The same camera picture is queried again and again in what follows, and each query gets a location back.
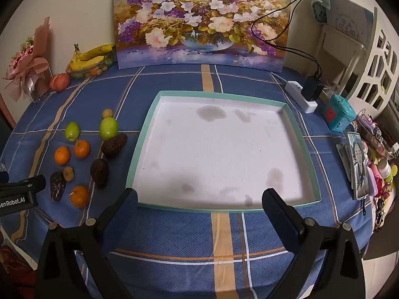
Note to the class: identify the dark red cloth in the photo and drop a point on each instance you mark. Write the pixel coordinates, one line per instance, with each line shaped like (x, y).
(15, 271)

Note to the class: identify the white power strip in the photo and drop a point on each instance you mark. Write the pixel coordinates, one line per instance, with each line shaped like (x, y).
(296, 95)

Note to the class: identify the orange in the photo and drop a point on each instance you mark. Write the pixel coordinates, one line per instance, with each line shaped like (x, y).
(62, 155)
(82, 148)
(79, 196)

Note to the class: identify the blue plaid tablecloth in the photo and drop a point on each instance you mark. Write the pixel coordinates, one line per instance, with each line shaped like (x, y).
(193, 255)

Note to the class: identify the large green fruit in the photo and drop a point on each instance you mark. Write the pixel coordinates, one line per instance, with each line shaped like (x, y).
(108, 128)

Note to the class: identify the red peach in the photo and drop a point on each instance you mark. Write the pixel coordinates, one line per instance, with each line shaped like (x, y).
(59, 82)

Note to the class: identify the pile of colourful small accessories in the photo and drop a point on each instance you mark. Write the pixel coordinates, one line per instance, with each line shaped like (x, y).
(382, 168)

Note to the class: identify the tan lumpy fruit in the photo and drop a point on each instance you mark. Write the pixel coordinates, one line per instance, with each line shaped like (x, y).
(68, 173)

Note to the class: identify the yellow banana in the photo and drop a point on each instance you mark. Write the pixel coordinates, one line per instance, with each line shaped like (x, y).
(85, 63)
(98, 51)

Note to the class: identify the white tray with teal rim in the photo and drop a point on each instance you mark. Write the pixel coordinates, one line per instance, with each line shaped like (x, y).
(218, 149)

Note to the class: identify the teal plastic box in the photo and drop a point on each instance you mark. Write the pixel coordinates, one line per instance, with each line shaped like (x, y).
(338, 112)

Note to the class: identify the clear tray of small fruits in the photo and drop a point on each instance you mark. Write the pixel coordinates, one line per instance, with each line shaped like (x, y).
(93, 72)

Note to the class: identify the pink wrapped bouquet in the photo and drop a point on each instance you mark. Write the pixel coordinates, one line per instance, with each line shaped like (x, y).
(29, 65)

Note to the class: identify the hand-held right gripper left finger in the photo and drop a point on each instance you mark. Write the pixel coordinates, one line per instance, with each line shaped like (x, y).
(127, 207)

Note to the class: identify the small round tan fruit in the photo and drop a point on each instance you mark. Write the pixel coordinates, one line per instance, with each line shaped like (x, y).
(107, 113)

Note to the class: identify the smooth dark avocado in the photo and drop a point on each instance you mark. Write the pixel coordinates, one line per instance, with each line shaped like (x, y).
(99, 172)

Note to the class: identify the portrait printed phone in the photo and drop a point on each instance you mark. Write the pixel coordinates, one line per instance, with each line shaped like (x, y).
(358, 165)

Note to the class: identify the black power adapter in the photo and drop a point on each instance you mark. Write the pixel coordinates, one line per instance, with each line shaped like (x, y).
(312, 87)

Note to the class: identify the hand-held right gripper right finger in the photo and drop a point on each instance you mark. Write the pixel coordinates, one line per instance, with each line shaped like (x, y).
(277, 211)

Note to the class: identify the grey card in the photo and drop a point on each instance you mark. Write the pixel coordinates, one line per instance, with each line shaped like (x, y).
(344, 158)

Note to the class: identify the white lattice chair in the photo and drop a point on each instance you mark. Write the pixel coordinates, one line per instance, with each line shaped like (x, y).
(382, 68)

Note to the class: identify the patterned blue cloth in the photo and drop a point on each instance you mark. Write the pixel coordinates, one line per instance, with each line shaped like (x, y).
(320, 7)

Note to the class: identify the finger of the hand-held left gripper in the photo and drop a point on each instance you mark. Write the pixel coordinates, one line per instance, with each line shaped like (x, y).
(36, 183)

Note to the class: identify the wrinkled dark avocado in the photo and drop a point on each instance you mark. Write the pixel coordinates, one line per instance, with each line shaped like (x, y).
(113, 145)

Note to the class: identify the flower painting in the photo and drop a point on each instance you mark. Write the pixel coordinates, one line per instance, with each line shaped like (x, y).
(202, 21)

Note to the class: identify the small green fruit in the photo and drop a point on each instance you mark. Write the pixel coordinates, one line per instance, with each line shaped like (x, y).
(71, 131)

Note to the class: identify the white wooden rack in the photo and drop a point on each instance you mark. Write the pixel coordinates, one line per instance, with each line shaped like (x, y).
(338, 53)

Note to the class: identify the brown date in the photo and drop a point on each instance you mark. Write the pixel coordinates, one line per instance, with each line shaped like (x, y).
(57, 186)

